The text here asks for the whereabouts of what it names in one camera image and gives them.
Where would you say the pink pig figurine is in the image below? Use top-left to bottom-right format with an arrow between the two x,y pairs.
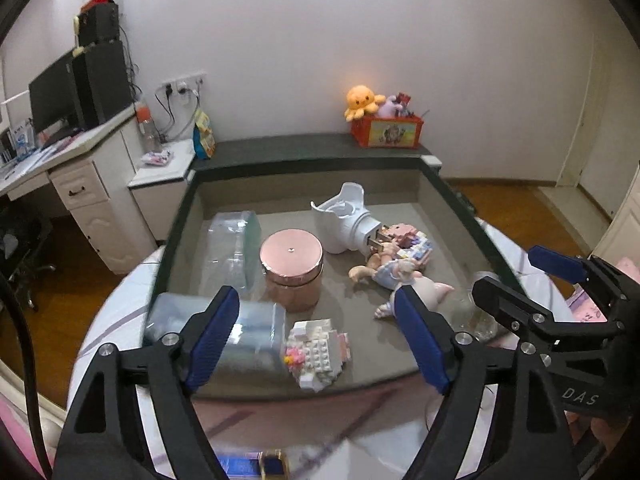
374,273 -> 454,320

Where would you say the colorful block doll toy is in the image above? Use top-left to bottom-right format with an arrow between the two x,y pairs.
348,223 -> 434,290

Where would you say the pink white block toy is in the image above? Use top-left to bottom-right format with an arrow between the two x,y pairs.
283,318 -> 350,393

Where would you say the blue small tube box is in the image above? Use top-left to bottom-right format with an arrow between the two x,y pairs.
218,450 -> 290,480

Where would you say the white heart plug nightlight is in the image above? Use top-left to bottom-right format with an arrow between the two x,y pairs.
310,182 -> 382,257

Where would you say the rose gold metal jar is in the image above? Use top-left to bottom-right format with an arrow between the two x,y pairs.
259,229 -> 324,313

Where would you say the clear plastic container box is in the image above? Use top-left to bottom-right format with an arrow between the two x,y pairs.
198,210 -> 262,297

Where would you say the white bottle green base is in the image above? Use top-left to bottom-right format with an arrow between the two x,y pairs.
144,292 -> 288,386

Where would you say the pink bedding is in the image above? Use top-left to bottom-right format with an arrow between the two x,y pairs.
1,396 -> 42,479

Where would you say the white door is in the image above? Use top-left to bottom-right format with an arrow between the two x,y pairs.
556,35 -> 612,186

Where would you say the pink black storage box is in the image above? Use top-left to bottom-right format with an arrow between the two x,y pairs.
142,158 -> 518,402

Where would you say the red toy storage box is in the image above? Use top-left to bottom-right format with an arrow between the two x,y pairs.
350,115 -> 424,148

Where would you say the purple plush toy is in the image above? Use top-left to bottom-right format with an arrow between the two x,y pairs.
376,96 -> 402,119

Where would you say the low black white cabinet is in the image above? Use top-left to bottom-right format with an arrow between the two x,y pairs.
128,133 -> 442,243

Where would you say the white desk with drawers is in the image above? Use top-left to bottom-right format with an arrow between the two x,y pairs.
1,106 -> 156,275

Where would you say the orange octopus plush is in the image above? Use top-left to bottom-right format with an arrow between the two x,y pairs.
344,84 -> 386,122

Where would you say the orange cap bottle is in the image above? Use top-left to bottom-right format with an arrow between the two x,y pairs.
136,101 -> 162,153

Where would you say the snack bag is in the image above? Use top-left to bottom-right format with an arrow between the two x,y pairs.
192,107 -> 216,160

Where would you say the black computer monitor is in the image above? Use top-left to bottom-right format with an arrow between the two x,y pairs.
28,51 -> 79,133

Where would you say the black computer tower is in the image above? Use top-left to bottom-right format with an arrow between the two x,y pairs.
70,40 -> 134,130

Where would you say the black speaker box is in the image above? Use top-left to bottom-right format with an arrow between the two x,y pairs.
76,2 -> 119,47

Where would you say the wall power strip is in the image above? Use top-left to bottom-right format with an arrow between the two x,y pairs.
158,72 -> 207,92

